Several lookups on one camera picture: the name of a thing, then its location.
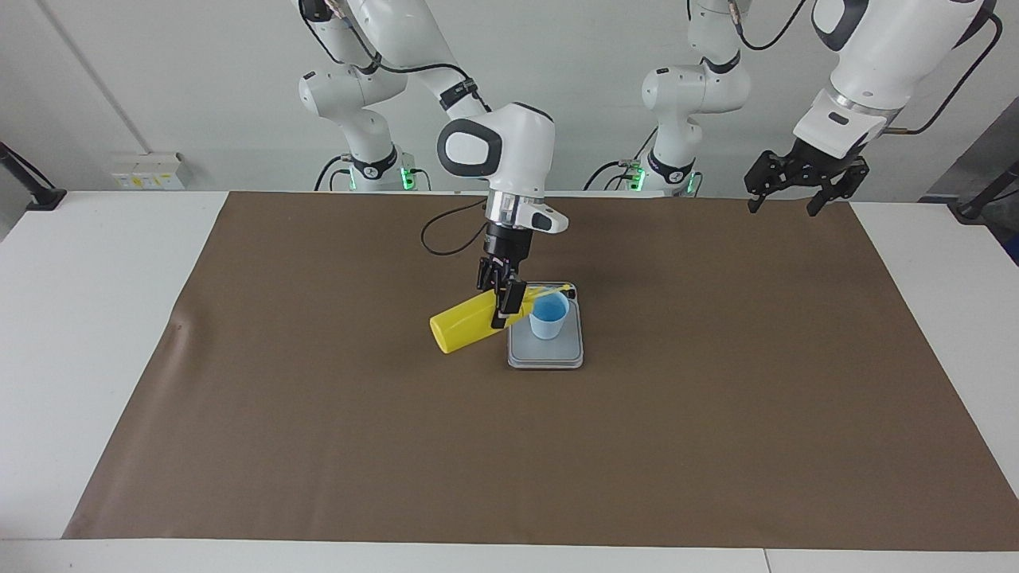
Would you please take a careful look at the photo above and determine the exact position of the black clamp stand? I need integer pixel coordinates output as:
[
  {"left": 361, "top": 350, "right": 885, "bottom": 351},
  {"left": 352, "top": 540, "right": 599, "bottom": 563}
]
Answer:
[
  {"left": 0, "top": 142, "right": 68, "bottom": 212},
  {"left": 947, "top": 159, "right": 1019, "bottom": 221}
]

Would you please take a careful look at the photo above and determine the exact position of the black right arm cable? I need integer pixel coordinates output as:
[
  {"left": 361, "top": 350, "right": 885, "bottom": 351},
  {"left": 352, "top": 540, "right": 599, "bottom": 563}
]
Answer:
[{"left": 314, "top": 0, "right": 494, "bottom": 257}]

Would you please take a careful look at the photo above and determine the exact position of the black base cable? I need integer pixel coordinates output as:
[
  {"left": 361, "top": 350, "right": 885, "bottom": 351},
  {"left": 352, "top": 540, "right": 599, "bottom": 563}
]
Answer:
[
  {"left": 314, "top": 155, "right": 355, "bottom": 192},
  {"left": 584, "top": 127, "right": 662, "bottom": 192}
]

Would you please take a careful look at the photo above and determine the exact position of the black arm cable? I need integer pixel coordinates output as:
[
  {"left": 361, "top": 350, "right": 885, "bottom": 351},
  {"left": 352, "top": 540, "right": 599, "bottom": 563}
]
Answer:
[
  {"left": 314, "top": 0, "right": 494, "bottom": 257},
  {"left": 724, "top": 0, "right": 1002, "bottom": 134}
]

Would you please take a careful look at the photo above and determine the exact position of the black left base cable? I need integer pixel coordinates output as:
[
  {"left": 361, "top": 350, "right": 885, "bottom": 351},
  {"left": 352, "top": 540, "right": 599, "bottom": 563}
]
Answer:
[{"left": 584, "top": 127, "right": 662, "bottom": 192}]

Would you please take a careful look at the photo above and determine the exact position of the black right base cable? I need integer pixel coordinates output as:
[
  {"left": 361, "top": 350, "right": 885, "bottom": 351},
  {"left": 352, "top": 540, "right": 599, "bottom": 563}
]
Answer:
[{"left": 314, "top": 155, "right": 355, "bottom": 192}]

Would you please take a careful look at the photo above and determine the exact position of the yellow squeeze bottle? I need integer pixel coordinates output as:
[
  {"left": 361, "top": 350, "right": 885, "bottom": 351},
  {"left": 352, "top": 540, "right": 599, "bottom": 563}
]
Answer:
[{"left": 430, "top": 280, "right": 576, "bottom": 355}]

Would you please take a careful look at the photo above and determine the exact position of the white wall socket box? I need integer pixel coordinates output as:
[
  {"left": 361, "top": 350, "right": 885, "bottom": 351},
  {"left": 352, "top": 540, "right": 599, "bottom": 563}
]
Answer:
[{"left": 111, "top": 153, "right": 185, "bottom": 190}]

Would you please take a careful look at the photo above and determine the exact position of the light blue plastic cup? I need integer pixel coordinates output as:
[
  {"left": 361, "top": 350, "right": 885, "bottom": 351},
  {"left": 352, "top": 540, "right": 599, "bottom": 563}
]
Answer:
[{"left": 529, "top": 290, "right": 571, "bottom": 341}]

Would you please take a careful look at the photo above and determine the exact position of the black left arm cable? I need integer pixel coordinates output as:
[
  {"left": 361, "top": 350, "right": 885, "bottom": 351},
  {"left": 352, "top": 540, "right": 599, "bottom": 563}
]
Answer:
[{"left": 724, "top": 0, "right": 1002, "bottom": 134}]

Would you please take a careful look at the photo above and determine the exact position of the brown paper table mat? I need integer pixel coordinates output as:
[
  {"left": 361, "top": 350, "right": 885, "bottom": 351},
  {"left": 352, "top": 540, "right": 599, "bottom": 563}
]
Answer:
[{"left": 62, "top": 191, "right": 1019, "bottom": 552}]

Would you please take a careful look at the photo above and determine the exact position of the silver digital kitchen scale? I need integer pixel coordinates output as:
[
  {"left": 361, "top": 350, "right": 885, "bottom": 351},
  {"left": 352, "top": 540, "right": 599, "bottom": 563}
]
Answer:
[{"left": 507, "top": 281, "right": 584, "bottom": 370}]

